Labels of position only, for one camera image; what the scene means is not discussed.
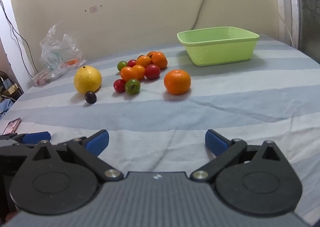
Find light green plastic basket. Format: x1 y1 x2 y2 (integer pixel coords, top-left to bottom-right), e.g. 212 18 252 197
177 27 260 67

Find large orange mandarin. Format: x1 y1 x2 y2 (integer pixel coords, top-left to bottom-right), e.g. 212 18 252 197
164 69 191 95

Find cluttered power adapters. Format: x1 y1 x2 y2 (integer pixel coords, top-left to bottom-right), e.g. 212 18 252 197
0 71 24 101

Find clear crumpled plastic bag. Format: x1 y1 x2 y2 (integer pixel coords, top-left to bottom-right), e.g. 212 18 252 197
39 24 87 71

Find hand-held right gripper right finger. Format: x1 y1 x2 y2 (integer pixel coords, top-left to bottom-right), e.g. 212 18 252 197
190 129 293 183

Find large yellow citrus fruit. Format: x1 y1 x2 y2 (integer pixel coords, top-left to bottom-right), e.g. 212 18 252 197
74 66 102 94

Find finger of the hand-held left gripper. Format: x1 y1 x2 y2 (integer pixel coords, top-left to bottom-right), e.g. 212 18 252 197
14 131 52 146

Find small orange mandarin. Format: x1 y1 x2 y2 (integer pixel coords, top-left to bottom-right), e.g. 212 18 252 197
151 52 168 70

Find thin dark wall cables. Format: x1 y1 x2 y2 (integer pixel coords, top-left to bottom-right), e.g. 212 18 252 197
0 0 39 79

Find white window frame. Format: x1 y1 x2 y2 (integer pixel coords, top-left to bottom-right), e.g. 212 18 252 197
272 0 320 65

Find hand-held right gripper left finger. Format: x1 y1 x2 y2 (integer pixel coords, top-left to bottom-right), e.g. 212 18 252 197
27 129 125 183

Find pink phone case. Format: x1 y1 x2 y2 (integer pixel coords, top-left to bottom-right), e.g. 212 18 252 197
2 118 22 135

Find pink plastic bag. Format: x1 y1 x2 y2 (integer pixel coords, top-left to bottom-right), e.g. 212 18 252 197
32 67 63 86

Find dark purple grape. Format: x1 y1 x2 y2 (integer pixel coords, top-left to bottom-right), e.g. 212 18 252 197
84 91 97 104

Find white wall cable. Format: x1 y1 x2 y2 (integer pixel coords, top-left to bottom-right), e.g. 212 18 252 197
191 0 218 31

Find blue cloth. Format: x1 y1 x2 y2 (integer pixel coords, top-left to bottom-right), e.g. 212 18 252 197
0 98 14 120

